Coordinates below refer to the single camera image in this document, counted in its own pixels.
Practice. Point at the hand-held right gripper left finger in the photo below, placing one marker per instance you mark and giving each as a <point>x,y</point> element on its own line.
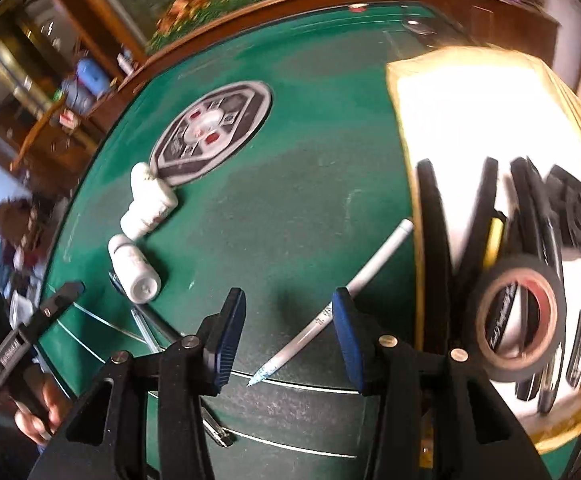
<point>230,335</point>

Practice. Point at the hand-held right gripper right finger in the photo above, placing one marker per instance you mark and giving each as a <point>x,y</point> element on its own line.
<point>349,340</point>

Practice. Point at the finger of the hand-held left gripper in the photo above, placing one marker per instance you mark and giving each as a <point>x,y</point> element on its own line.
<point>58,302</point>

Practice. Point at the white pen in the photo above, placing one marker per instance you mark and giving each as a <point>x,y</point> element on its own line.
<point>370,270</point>

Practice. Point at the black tape roll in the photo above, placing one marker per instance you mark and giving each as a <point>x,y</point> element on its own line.
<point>485,355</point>

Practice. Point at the yellow and black pen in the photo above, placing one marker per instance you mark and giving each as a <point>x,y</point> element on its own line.
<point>493,242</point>

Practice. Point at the yellow tray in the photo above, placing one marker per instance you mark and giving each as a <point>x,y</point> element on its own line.
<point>450,110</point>

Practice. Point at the person's left hand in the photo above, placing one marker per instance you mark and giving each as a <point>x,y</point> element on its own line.
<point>55,402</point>

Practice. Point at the white pill bottle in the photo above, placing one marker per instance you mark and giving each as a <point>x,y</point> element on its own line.
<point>144,176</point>
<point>133,270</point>
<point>149,212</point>

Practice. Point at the clear gel pen black grip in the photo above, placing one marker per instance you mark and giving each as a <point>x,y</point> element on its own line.
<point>145,330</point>

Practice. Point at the round table centre control panel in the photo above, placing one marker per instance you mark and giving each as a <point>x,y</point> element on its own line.
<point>210,132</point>

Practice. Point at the grey-blue thermos jug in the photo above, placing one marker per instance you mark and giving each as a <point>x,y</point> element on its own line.
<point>78,97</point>

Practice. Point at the long black marker in tray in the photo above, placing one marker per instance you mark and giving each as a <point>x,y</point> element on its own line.
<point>540,230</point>

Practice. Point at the blue thermos jug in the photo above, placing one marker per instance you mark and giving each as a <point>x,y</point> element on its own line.
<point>93,74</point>

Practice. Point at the small white bottle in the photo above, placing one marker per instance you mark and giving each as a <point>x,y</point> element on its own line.
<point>126,63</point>

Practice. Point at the black clip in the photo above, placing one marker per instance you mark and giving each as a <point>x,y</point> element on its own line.
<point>578,212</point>

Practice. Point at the small red object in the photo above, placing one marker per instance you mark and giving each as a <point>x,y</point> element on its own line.
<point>356,8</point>

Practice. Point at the wooden side cabinet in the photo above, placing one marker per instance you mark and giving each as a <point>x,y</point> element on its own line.
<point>515,25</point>

